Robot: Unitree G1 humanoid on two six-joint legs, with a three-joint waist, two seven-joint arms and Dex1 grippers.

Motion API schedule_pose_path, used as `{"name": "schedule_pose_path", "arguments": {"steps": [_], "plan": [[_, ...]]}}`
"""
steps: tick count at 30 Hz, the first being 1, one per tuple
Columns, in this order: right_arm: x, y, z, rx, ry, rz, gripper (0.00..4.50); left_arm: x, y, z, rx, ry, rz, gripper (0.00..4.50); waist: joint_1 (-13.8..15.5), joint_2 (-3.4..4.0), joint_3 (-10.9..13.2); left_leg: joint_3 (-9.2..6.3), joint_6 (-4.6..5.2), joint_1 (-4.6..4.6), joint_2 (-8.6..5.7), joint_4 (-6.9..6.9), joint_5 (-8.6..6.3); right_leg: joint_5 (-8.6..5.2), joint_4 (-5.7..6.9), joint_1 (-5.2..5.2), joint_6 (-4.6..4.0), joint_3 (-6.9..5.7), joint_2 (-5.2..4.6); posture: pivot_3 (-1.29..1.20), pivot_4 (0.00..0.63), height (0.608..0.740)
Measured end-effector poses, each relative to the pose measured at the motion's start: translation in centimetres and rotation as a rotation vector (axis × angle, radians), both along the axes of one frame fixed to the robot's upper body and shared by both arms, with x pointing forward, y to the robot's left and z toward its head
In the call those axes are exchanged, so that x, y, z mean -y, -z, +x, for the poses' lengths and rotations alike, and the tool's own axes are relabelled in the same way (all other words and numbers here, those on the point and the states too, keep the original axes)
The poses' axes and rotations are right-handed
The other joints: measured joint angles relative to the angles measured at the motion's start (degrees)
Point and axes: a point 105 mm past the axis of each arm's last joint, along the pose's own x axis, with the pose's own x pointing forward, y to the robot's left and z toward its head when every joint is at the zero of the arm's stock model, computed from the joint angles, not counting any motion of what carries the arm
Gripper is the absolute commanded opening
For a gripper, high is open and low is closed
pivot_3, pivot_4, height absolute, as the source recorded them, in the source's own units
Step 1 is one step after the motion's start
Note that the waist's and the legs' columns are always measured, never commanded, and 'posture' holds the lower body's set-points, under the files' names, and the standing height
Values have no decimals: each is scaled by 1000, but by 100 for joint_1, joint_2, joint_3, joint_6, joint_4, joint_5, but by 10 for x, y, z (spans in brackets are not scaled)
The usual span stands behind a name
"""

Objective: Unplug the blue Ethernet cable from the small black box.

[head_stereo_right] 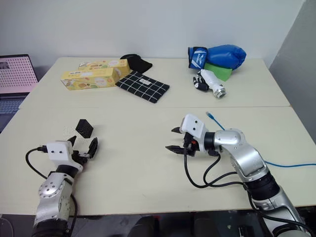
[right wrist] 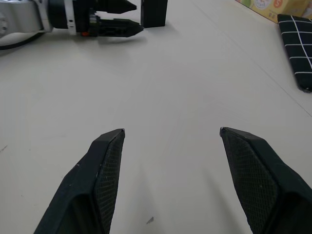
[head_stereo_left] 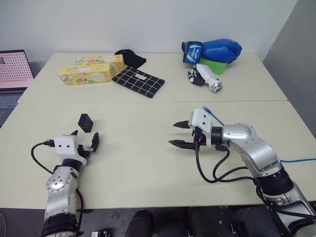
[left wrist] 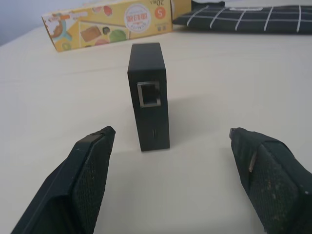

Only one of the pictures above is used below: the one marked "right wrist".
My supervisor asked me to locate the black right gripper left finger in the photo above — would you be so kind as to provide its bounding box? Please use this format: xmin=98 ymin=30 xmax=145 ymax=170
xmin=33 ymin=128 xmax=126 ymax=234

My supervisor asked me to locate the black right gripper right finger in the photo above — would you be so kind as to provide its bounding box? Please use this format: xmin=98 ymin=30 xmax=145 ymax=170
xmin=219 ymin=126 xmax=312 ymax=234

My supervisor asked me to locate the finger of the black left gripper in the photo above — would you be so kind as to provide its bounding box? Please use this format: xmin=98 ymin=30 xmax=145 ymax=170
xmin=94 ymin=0 xmax=137 ymax=13
xmin=98 ymin=19 xmax=145 ymax=39

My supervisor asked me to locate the small black box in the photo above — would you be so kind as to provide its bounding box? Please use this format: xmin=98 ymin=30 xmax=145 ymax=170
xmin=140 ymin=0 xmax=169 ymax=28

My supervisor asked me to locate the yellow printed cardboard box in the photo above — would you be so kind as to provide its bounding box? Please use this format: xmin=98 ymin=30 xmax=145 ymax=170
xmin=234 ymin=0 xmax=312 ymax=24

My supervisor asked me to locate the black white-checked fabric pouch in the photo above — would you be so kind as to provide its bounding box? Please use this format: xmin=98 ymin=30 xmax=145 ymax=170
xmin=277 ymin=14 xmax=312 ymax=94

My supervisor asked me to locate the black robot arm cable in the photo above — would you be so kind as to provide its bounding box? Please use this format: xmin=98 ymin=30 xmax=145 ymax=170
xmin=0 ymin=31 xmax=45 ymax=51

